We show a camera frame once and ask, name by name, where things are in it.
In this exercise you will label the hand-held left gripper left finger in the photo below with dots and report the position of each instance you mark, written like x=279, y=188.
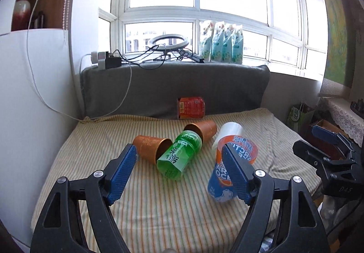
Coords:
x=122, y=176

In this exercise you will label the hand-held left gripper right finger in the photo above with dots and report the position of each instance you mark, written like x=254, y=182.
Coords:
x=234, y=173

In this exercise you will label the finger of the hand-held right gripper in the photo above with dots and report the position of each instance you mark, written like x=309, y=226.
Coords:
x=324, y=134
x=308, y=153

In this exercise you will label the blue printed paper cup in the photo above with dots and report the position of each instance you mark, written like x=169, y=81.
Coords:
x=219, y=181

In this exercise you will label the orange paper cup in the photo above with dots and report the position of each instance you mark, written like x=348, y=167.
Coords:
x=206, y=127
x=146, y=147

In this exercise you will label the clear plastic cup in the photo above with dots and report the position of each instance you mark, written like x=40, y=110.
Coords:
x=229, y=130

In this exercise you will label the cardboard box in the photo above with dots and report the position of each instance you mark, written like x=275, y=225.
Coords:
x=324, y=123

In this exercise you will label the white lace cloth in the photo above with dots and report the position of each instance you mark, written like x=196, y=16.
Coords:
x=345, y=116

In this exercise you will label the green shopping bag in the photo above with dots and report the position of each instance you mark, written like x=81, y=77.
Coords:
x=298, y=119

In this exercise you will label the green plastic bottle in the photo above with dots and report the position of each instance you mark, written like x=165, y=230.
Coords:
x=177, y=156

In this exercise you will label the striped mat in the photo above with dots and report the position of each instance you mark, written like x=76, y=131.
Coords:
x=170, y=210

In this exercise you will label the red drink can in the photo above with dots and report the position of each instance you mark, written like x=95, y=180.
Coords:
x=192, y=107

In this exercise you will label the grey cushion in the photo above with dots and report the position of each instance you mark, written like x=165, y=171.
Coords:
x=170, y=85

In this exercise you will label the white cabinet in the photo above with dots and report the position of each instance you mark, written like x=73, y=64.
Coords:
x=31, y=127

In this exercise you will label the black charger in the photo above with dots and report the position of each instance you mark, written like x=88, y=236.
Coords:
x=113, y=62

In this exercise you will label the green refill pouch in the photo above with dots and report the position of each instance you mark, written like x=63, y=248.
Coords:
x=205, y=42
x=228, y=46
x=217, y=45
x=238, y=48

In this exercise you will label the red and white figurine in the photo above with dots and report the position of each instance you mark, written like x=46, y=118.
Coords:
x=23, y=8

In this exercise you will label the wall poster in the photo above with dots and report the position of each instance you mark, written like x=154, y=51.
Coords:
x=337, y=42

